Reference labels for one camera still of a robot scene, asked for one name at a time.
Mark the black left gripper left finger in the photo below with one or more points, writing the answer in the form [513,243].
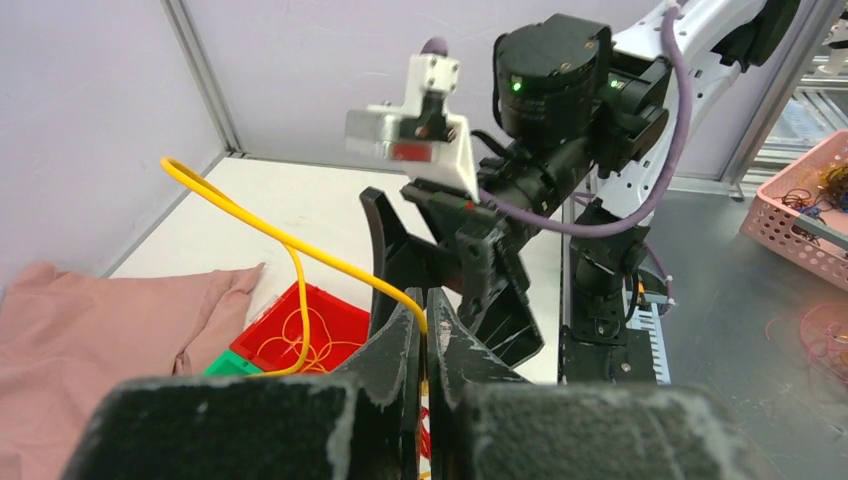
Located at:
[360,421]

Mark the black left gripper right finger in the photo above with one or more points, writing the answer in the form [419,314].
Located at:
[488,422]

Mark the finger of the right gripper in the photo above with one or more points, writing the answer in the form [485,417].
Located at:
[400,258]

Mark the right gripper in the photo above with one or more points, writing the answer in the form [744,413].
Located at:
[548,83]

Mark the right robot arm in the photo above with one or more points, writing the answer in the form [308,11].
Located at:
[530,276]

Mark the red plastic bin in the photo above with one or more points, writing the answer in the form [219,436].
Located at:
[274,339]

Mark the green plastic bin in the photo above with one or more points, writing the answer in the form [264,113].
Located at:
[228,363]

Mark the pink cloth shorts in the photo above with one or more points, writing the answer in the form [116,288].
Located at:
[67,339]

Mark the pink perforated basket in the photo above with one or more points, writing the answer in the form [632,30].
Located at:
[793,216]

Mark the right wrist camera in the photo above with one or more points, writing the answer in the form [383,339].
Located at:
[430,142]

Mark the white cable duct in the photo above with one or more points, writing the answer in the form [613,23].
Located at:
[649,322]

